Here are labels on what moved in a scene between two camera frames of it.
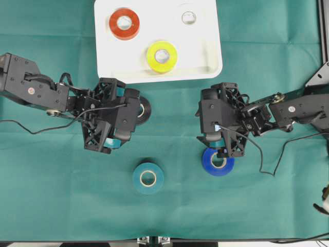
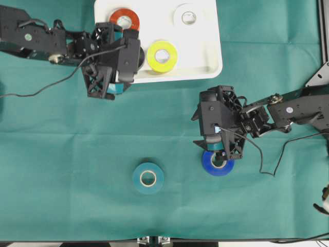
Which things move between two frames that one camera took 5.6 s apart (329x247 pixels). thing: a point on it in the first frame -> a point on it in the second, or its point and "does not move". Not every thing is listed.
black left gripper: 96,108 -> 96,52
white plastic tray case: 197,45 does not move
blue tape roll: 206,160 does not move
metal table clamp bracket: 153,240 does not move
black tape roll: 146,111 -> 142,57
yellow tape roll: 166,66 does not move
